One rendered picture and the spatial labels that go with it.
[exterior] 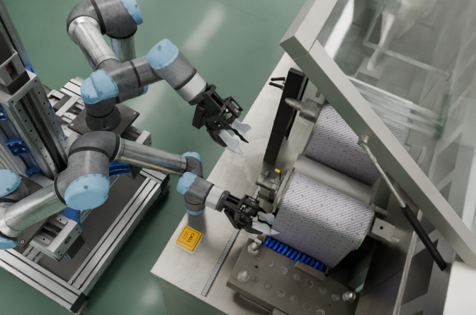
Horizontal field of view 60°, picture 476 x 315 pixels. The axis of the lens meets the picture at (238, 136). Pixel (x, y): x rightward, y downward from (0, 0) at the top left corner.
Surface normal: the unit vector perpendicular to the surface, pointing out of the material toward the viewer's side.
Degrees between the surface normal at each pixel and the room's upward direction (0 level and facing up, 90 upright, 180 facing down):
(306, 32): 36
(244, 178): 0
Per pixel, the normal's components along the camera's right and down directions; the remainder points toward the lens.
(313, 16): 0.61, -0.20
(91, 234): 0.09, -0.55
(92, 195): 0.25, 0.78
